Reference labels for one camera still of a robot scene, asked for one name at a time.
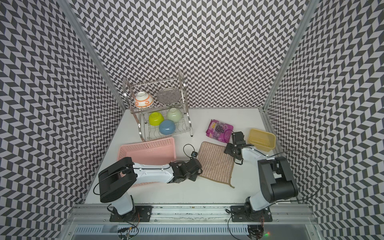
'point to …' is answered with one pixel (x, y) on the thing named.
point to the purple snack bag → (219, 131)
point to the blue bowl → (167, 127)
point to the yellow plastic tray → (262, 140)
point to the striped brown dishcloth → (216, 164)
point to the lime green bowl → (155, 118)
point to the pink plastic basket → (160, 151)
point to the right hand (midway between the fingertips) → (230, 153)
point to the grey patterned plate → (170, 95)
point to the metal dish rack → (160, 108)
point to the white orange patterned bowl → (143, 100)
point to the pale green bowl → (175, 114)
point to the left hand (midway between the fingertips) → (193, 172)
